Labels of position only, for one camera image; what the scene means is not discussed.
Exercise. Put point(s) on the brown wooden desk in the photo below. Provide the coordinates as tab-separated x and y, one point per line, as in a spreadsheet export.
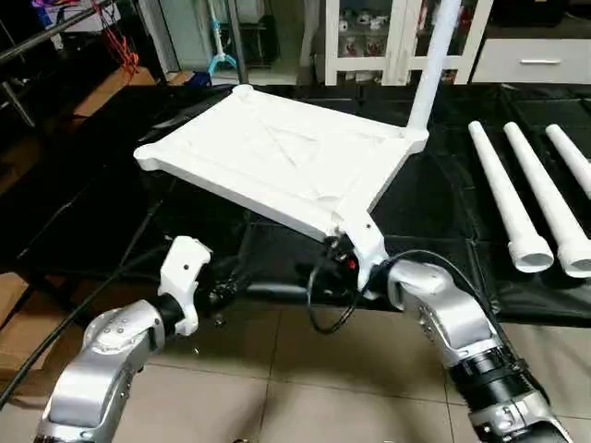
111	88

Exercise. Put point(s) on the white plastic table leg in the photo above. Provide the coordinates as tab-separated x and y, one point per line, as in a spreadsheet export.
503	203
432	65
545	198
572	161

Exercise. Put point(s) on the white plastic table top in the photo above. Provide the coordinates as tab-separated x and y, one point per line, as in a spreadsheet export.
277	157

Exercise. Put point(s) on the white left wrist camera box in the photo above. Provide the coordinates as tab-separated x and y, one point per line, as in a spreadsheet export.
183	277

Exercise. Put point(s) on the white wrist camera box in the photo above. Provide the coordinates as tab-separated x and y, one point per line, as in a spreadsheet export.
365	249
183	277

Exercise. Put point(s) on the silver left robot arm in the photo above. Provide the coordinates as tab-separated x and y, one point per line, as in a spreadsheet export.
102	369

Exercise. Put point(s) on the white glass-door cabinet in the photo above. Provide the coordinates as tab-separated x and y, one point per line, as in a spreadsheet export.
369	37

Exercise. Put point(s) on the blue and yellow box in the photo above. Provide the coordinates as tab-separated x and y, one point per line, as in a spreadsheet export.
189	78

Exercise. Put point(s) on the white drawer unit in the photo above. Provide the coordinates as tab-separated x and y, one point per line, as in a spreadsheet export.
531	60

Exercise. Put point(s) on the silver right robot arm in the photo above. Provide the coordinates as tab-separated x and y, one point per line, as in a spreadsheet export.
462	332

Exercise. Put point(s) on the black work mat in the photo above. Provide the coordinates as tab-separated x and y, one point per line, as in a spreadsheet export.
434	240

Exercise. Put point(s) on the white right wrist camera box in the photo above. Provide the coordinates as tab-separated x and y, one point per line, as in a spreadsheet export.
365	249

